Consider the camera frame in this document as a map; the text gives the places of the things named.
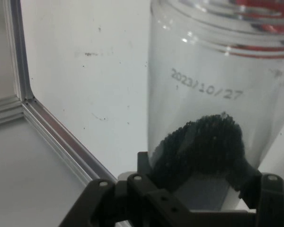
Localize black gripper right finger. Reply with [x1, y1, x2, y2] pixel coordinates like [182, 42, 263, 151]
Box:
[236, 157, 284, 227]

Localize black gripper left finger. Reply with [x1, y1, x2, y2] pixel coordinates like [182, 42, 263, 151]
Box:
[59, 151, 191, 227]

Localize clear plastic jar black seeds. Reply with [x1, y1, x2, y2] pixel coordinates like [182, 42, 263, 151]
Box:
[148, 0, 284, 190]

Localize long aluminium frame rail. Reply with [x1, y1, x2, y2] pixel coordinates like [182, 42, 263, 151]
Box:
[21, 96, 120, 190]

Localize short aluminium frame rail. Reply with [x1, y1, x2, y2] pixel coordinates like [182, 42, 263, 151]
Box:
[2, 0, 31, 100]

